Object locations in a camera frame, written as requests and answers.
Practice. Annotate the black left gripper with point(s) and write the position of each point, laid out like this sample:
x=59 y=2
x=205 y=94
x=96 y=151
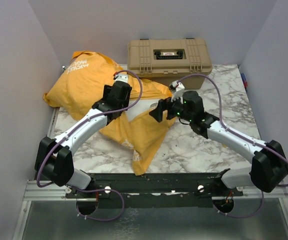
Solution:
x=107 y=91

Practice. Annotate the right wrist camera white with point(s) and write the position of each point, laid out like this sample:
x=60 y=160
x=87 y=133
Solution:
x=177 y=90

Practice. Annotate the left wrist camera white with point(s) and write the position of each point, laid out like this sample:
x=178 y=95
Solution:
x=121 y=77

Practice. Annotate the blue red object at wall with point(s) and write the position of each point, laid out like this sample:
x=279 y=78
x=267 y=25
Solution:
x=244 y=80

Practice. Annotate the orange Mickey Mouse pillowcase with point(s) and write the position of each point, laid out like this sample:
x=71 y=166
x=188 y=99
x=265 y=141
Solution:
x=82 y=84

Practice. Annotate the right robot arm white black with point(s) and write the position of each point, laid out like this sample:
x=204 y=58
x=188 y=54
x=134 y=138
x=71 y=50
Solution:
x=267 y=166

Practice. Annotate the white pillow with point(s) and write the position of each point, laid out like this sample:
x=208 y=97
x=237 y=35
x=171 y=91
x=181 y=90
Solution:
x=141 y=107

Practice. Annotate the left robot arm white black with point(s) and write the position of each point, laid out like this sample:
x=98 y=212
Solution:
x=54 y=162

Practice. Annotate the tan plastic toolbox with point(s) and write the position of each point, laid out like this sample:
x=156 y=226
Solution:
x=167 y=60

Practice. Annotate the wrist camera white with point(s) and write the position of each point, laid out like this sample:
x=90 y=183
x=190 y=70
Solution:
x=177 y=90
x=121 y=77

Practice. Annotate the aluminium frame rail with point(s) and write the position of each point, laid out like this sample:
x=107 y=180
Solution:
x=49 y=193

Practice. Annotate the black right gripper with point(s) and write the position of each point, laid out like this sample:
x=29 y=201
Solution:
x=163 y=104

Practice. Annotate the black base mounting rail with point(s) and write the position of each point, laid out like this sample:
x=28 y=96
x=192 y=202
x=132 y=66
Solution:
x=154 y=190

